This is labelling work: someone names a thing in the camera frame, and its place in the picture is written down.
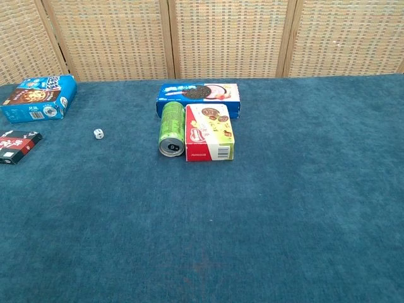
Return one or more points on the red and white biscuit box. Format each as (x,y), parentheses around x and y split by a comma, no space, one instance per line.
(208,132)

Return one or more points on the green drink can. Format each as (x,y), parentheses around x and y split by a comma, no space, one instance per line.
(172,126)

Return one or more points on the blue carpet table cover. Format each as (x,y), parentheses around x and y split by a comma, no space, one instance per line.
(252,205)

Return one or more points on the blue chocolate chip cookie box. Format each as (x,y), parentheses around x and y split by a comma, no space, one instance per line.
(34,101)

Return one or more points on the woven rattan screen panel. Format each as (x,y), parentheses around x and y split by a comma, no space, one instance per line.
(110,38)
(19,38)
(347,38)
(230,38)

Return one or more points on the blue and pink Oreo box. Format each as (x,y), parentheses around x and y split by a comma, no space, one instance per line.
(195,93)

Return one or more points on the small white die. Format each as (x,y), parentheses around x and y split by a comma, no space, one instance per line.
(98,134)

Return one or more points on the small red snack packet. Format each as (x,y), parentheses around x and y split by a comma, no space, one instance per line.
(17,146)

